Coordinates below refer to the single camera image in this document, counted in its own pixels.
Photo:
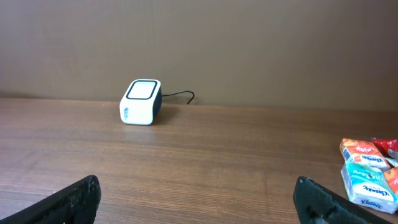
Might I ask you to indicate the teal Kleenex tissue pack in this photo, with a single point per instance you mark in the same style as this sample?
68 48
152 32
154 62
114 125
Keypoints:
366 186

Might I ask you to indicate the orange Kleenex Enjoy pack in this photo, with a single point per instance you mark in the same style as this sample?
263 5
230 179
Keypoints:
363 152

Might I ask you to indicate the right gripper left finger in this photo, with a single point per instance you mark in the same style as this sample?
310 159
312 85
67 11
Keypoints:
75 204

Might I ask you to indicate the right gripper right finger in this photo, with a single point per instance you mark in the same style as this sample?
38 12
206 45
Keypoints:
316 204

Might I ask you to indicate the red snack packet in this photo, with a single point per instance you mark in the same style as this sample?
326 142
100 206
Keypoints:
388 146

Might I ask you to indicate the white barcode scanner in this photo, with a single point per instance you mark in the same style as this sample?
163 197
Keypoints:
141 102

